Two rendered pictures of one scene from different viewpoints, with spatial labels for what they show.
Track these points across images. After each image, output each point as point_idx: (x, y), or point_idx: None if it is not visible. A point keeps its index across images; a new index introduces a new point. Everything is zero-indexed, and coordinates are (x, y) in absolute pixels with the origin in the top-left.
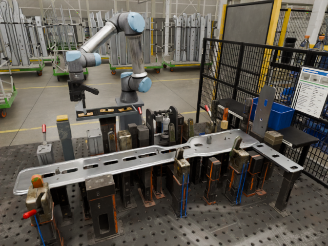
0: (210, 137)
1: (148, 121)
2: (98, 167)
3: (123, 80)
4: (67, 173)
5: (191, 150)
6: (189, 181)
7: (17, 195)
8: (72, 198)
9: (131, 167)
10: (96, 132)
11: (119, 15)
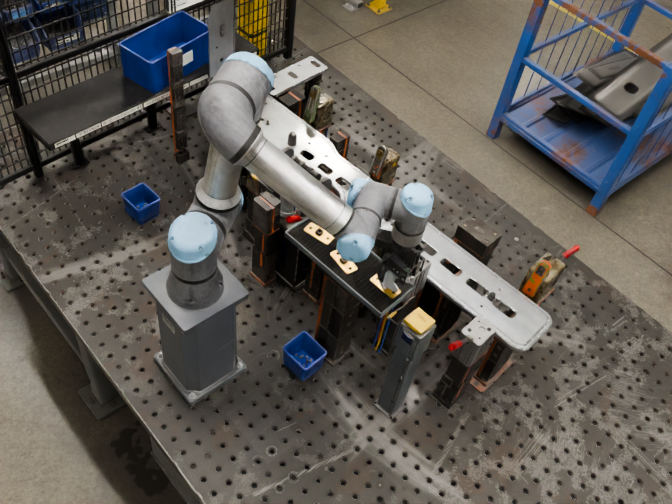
0: (295, 132)
1: None
2: (447, 256)
3: (216, 246)
4: (380, 432)
5: (331, 161)
6: None
7: (481, 468)
8: (432, 370)
9: None
10: None
11: (247, 96)
